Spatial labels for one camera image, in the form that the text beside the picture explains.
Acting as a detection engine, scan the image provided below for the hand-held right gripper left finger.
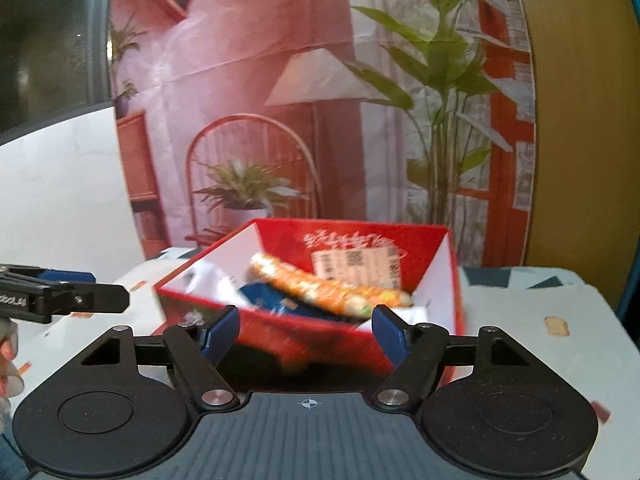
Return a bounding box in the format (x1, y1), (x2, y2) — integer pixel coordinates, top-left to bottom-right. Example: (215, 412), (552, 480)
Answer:
(60, 306), (240, 411)

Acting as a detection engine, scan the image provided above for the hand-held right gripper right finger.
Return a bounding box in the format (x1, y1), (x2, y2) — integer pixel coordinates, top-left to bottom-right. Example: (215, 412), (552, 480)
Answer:
(372, 305), (548, 408)

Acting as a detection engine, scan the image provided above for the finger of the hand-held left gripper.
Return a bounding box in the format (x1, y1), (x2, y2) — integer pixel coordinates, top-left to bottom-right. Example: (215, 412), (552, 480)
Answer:
(0, 264), (97, 286)
(50, 282), (131, 317)

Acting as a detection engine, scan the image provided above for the white cloth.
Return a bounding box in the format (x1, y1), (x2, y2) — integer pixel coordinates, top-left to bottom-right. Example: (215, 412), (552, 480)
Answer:
(192, 262), (246, 307)

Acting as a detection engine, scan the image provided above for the blue snack packet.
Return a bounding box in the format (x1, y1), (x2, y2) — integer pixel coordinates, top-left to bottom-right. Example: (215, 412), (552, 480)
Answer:
(237, 282), (351, 318)

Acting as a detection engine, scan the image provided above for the red cardboard box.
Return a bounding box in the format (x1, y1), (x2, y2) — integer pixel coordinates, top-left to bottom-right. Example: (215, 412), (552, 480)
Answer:
(152, 218), (466, 386)

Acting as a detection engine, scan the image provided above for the orange snack packet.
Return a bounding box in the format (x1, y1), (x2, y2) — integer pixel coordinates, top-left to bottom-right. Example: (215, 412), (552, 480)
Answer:
(250, 253), (415, 318)

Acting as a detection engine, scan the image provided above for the person's left hand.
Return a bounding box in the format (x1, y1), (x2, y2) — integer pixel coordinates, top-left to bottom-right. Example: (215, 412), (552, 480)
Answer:
(0, 321), (26, 413)

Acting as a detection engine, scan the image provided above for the printed table mat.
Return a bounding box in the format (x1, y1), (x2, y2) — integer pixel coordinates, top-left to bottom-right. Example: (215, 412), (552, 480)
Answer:
(10, 247), (640, 466)

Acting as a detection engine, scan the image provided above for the printed room scene backdrop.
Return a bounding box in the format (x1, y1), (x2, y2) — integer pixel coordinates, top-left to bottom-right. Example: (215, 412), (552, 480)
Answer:
(107, 0), (538, 268)

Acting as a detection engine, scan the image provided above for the dark window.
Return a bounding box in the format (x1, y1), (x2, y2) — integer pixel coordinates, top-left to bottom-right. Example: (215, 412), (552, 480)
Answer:
(0, 0), (117, 133)

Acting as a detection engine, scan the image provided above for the yellow wooden panel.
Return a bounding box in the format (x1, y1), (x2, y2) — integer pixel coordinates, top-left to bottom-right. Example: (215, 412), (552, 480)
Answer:
(505, 0), (636, 268)

